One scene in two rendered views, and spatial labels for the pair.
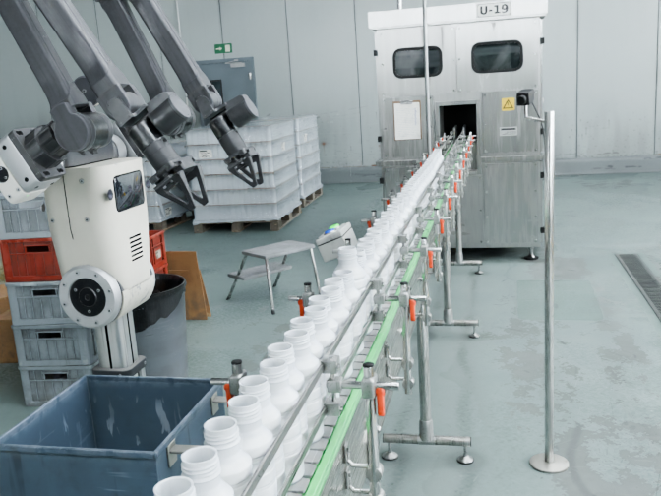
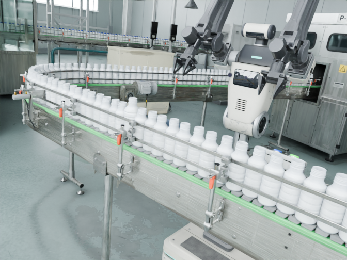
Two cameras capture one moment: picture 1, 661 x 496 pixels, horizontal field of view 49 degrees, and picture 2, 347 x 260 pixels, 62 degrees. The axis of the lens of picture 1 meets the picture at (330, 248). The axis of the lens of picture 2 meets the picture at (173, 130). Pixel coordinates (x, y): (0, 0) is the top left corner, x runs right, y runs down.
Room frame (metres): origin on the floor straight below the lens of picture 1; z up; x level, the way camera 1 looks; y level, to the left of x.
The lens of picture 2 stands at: (2.12, -1.06, 1.47)
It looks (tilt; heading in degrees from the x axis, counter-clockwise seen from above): 18 degrees down; 116
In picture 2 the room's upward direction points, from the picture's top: 6 degrees clockwise
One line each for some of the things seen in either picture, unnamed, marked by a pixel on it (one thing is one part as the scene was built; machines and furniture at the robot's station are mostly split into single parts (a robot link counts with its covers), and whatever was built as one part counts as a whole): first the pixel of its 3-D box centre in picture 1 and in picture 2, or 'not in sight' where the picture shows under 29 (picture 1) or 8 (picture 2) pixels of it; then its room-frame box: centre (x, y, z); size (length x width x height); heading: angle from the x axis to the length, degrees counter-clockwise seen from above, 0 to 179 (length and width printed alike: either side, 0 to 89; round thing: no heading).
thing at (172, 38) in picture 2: not in sight; (172, 33); (-1.47, 5.76, 1.55); 0.17 x 0.15 x 0.42; 59
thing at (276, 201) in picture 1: (246, 173); not in sight; (8.70, 0.94, 0.59); 1.24 x 1.03 x 1.17; 169
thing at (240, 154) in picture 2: (388, 245); (238, 165); (1.94, -0.16, 1.08); 0.06 x 0.06 x 0.17
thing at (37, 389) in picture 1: (83, 364); not in sight; (3.82, 1.41, 0.11); 0.61 x 0.41 x 0.22; 173
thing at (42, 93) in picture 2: not in sight; (32, 111); (0.65, 0.06, 0.96); 0.23 x 0.10 x 0.27; 77
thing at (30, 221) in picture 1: (59, 206); not in sight; (3.82, 1.41, 1.00); 0.61 x 0.41 x 0.22; 174
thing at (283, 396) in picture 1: (277, 421); (66, 98); (0.90, 0.08, 1.08); 0.06 x 0.06 x 0.17
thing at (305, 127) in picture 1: (276, 159); not in sight; (10.26, 0.68, 0.59); 1.25 x 1.03 x 1.17; 168
